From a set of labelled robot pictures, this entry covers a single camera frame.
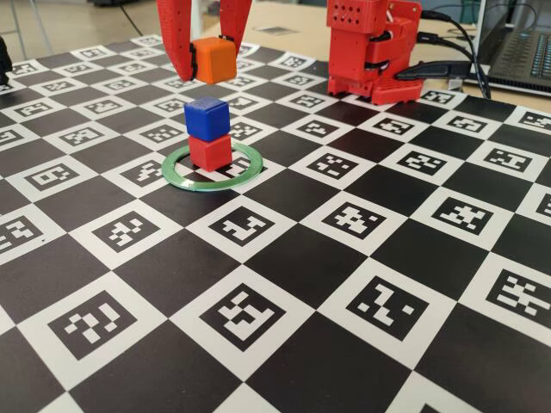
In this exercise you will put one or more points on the blue cube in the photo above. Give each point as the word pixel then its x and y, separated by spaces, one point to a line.
pixel 206 118

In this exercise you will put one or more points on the red cube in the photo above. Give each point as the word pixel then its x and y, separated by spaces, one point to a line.
pixel 210 154

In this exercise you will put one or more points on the red robot arm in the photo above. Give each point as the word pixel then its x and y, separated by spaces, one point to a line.
pixel 353 64

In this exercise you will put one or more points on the black stand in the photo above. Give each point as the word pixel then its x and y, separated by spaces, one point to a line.
pixel 4 56

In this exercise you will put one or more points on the orange cube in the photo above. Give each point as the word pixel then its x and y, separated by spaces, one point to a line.
pixel 215 60

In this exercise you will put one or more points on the white table leg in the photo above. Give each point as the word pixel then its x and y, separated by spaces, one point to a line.
pixel 196 19

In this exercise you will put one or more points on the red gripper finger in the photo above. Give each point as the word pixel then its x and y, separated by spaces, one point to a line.
pixel 234 19
pixel 174 38

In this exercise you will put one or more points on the black white marker checkerboard mat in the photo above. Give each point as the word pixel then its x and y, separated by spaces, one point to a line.
pixel 275 279

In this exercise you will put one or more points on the dark grey laptop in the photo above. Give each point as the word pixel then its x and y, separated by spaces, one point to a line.
pixel 516 51

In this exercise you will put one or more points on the small printed marker sheet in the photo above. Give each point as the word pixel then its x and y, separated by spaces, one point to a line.
pixel 273 30

